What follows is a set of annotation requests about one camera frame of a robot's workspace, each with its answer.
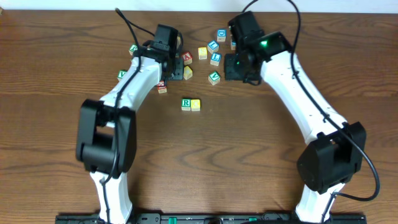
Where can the blue L block lower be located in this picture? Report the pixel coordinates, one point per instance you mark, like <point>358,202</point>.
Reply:
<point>215,59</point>

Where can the yellow S letter block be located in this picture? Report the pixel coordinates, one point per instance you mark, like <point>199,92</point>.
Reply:
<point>202,53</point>

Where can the red A letter block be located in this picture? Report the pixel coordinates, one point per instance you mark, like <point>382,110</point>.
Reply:
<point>187,58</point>

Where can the blue L block upper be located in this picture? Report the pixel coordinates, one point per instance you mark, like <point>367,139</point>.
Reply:
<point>213,46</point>

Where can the green v block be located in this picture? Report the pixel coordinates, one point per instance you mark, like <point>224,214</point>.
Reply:
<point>121,74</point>
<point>214,78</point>

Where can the yellow C letter block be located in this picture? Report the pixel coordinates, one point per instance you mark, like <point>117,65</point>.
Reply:
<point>187,72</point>

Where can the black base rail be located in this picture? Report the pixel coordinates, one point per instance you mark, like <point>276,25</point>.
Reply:
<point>155,218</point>

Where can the green V block left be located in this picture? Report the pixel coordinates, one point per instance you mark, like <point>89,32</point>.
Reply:
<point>121,74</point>

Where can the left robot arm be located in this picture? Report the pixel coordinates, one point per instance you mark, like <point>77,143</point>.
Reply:
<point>107,139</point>

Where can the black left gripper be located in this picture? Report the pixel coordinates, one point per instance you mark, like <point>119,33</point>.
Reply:
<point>177,70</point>

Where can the green R letter block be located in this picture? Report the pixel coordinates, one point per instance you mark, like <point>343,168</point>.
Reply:
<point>186,104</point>

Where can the blue D block top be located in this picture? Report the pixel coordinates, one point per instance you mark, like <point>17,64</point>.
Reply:
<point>221,35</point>

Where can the blue D block right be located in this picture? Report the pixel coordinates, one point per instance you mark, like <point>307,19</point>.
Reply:
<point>233,45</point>

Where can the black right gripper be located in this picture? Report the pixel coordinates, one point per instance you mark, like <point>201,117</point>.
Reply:
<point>231,70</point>

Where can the yellow O letter block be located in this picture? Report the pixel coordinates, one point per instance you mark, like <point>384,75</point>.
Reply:
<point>195,104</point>

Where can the green V block centre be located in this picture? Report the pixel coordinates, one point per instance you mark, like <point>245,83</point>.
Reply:
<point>214,78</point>

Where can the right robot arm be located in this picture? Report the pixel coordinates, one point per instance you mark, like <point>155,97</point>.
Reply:
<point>334,148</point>

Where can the blue d block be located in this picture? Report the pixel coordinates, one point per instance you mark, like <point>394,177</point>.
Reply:
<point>221,35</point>
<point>233,45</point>

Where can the blue l block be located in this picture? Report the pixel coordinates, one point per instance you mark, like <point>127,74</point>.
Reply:
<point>213,46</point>
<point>215,59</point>

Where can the green P letter block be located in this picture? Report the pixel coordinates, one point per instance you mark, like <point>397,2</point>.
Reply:
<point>132,49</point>

